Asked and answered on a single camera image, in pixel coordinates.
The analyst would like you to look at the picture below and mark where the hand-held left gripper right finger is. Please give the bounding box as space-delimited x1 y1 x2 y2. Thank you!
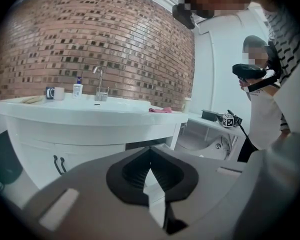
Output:
149 146 249 240

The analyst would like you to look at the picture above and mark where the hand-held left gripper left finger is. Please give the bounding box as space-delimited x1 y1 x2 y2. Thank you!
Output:
14 146 166 240

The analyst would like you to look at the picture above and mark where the white basin with drain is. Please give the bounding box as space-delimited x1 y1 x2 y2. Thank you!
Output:
175 131 232 161

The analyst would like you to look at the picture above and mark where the white side table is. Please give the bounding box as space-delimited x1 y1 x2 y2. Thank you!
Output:
180 112 247 161

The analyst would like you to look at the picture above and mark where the spare hand-held gripper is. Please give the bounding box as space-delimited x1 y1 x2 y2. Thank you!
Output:
215 109 244 129

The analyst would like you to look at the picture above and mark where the white vanity cabinet with sink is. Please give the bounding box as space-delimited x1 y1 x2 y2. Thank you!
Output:
0 92 190 197

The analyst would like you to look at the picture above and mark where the black box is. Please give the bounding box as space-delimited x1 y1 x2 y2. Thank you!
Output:
200 109 219 122

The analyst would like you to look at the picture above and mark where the tall white cup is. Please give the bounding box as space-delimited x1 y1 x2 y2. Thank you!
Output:
182 96 192 114

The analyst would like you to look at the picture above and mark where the pink cloth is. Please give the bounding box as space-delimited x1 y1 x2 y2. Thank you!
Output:
148 106 173 114

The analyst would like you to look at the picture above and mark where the black bin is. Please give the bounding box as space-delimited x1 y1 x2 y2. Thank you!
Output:
0 130 24 186

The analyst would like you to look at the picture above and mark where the clear glass cup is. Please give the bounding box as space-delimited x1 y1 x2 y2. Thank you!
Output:
96 86 110 102

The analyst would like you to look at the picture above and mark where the white pump bottle blue cap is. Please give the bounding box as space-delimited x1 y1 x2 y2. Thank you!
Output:
72 76 83 100

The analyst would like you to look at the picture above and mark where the black and white mug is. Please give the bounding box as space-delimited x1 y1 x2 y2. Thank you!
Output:
45 86 56 101

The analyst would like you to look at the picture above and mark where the beige cloth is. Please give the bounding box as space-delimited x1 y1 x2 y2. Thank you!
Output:
22 95 45 104

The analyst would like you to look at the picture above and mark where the black headset device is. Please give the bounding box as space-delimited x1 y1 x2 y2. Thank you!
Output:
231 63 267 83

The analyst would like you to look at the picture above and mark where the chrome faucet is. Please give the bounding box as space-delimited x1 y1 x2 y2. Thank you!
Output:
92 65 105 102

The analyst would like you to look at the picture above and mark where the person's striped shirt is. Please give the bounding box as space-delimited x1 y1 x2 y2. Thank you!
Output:
263 0 300 135

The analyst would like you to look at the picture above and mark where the person's head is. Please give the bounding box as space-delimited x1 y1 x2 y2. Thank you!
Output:
182 0 266 19

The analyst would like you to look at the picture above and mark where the black cabinet door handle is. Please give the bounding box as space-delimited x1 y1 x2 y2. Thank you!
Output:
52 154 61 176

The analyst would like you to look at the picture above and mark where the black head-worn camera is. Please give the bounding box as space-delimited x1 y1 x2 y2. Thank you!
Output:
171 0 196 30

